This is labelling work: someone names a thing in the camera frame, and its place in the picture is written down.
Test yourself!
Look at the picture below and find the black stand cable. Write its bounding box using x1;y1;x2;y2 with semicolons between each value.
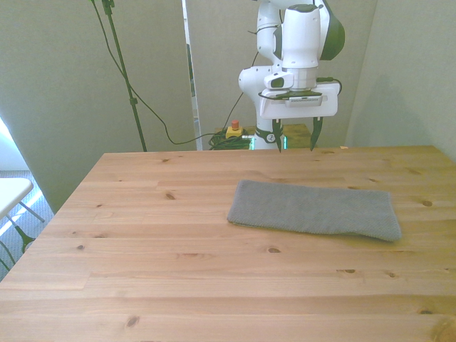
88;0;218;145

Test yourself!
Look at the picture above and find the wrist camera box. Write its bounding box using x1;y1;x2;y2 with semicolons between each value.
284;91;326;108

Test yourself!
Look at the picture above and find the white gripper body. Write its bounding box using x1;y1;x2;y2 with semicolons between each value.
258;82;340;120

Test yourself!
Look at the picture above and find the black camera stand pole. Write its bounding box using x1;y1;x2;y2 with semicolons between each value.
101;0;148;152

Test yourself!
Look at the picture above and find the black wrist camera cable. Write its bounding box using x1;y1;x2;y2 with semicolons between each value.
315;76;343;95

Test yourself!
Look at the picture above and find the white vertical partition frame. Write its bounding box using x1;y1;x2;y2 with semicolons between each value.
181;0;204;151

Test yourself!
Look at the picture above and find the grey towel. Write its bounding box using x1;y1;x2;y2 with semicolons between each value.
227;179;403;243

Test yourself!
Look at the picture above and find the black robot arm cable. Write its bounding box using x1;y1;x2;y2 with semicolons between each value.
223;21;282;135

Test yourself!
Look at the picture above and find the coiled dark cable bundle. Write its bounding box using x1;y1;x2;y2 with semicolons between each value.
207;131;254;151

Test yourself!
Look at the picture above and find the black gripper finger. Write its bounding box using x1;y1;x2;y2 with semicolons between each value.
271;119;285;153
309;117;323;152

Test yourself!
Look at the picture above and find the yellow emergency stop button box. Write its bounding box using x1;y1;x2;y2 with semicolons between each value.
225;120;245;140

